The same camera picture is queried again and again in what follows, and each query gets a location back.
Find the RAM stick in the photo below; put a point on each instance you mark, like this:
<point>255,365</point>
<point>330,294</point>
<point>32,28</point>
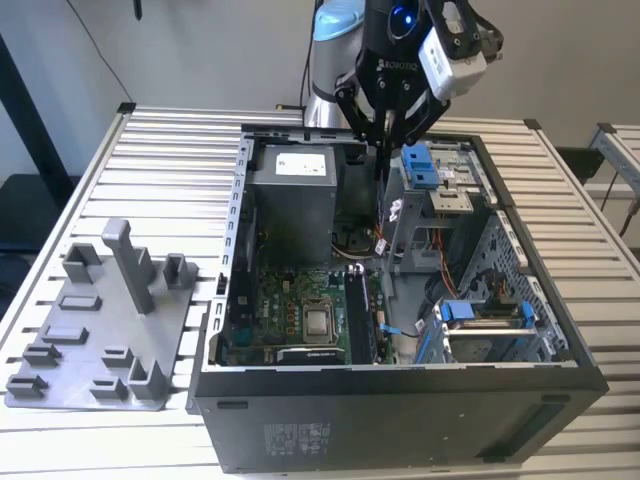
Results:
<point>382,197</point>
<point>360,320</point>

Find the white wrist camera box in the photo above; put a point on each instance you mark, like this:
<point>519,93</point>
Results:
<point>462,75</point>

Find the black PC case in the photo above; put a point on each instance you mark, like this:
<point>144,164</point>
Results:
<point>350,425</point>

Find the hard disk in blue carrier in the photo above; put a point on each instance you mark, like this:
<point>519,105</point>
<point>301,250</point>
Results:
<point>460,310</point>

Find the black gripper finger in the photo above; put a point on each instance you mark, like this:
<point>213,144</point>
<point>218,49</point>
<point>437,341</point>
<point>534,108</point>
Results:
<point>425,117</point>
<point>350,105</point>

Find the aluminium slatted side table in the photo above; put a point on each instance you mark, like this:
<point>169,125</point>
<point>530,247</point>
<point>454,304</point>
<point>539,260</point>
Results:
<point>620,150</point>

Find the grey power supply unit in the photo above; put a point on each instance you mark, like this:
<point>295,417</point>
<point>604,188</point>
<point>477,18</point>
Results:
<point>292,215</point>

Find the black hanging tool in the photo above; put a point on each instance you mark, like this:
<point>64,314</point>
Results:
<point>137,10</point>

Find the green motherboard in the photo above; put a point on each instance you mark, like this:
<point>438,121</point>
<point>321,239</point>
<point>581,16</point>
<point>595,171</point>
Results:
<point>280,300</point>

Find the black slanted stand bar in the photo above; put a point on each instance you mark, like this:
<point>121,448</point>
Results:
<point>30,115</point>

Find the grey parts rack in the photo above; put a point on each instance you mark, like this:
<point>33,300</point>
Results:
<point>155,325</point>

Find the grey metal drive cage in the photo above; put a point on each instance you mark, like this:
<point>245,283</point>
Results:
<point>425,260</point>

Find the silver CPU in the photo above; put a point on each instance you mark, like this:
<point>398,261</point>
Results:
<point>317,322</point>

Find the black graphics card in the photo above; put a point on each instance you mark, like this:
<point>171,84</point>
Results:
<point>310,355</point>

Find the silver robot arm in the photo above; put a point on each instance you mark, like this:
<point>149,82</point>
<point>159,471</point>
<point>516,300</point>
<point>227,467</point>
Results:
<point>325,75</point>

